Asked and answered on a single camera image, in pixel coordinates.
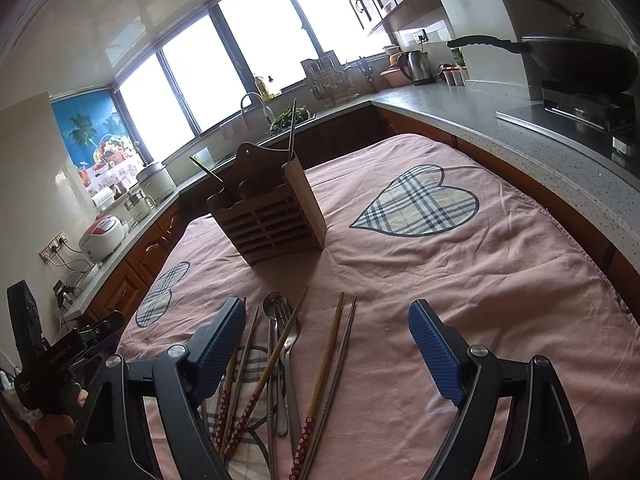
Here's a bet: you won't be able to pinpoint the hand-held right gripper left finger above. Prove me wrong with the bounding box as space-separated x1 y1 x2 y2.
62 297 248 480

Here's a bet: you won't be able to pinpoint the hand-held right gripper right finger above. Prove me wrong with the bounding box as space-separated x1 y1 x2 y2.
407 299 588 480

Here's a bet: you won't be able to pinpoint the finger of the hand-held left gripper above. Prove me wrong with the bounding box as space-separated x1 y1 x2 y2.
77 312 125 348

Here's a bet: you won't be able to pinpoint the floral-end wooden chopstick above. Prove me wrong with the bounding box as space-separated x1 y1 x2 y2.
222 286 310 458
289 292 346 480
215 307 261 448

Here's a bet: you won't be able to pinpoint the wooden utensil holder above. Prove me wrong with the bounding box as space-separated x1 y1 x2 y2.
206 142 328 266

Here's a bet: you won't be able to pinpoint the person's left forearm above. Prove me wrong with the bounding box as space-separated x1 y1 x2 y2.
0 385 81 480

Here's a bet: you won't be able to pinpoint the black charger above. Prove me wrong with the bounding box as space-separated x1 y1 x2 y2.
52 280 78 311

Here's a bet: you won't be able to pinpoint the metal spoon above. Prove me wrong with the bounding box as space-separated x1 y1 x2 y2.
262 291 292 436

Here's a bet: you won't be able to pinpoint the pink heart-print tablecloth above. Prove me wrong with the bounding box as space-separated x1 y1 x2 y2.
115 132 633 480

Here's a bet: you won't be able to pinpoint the white and red rice cooker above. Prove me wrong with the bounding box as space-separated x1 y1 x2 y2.
79 215 128 263

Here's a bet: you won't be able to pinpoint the small white electric pot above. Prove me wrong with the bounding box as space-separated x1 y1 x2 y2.
119 191 153 223

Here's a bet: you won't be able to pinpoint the white container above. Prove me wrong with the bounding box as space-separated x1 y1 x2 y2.
92 186 118 211

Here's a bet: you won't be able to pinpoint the white slow cooker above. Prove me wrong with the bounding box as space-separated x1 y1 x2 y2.
136 161 177 203

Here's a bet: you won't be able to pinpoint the plain wooden chopstick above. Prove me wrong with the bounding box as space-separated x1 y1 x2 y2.
189 156 226 192

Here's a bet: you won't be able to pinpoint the fruit-print window blind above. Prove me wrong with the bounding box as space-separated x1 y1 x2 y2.
50 91 143 188

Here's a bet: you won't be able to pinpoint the dish cloth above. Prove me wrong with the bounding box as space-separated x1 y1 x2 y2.
221 116 249 141

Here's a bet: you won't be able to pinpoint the green vegetables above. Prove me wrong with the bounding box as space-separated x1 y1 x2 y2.
270 106 311 132

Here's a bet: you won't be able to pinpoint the grey speckled countertop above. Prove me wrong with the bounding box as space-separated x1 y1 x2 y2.
60 80 640 321

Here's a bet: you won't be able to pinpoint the kitchen faucet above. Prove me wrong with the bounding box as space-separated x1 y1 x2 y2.
240 92 273 133

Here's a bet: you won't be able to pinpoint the spice jars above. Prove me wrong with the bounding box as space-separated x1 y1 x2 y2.
440 62 468 87

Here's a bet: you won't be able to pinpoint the kitchen window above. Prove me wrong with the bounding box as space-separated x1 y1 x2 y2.
112 0 396 161

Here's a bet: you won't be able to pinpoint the steel electric kettle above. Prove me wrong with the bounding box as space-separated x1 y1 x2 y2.
397 50 433 86

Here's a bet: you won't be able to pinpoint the dish rack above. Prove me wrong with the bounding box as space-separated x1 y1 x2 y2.
300 50 358 108

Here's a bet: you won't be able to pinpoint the gas stove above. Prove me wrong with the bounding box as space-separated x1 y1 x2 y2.
495 80 640 156

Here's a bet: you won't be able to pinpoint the black wok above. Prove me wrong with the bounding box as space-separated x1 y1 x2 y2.
446 35 640 96

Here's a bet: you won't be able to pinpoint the wok lid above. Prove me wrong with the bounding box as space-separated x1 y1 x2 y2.
520 0 633 48

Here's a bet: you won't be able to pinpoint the wall socket with plugs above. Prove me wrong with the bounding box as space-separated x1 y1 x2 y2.
40 230 68 265

